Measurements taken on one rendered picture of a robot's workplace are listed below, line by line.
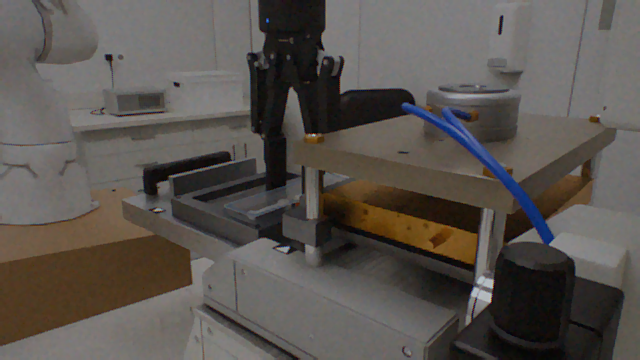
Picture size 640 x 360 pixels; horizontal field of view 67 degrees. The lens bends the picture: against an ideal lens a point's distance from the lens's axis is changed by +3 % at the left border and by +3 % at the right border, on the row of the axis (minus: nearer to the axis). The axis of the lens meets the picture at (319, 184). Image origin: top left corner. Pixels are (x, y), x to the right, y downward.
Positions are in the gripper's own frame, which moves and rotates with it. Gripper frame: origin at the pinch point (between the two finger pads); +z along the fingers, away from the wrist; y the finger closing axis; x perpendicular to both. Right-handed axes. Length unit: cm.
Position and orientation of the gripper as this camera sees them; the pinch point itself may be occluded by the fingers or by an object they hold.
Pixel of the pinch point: (293, 173)
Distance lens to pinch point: 58.8
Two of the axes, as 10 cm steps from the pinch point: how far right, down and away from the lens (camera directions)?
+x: -6.6, 2.2, -7.2
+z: -0.1, 9.5, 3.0
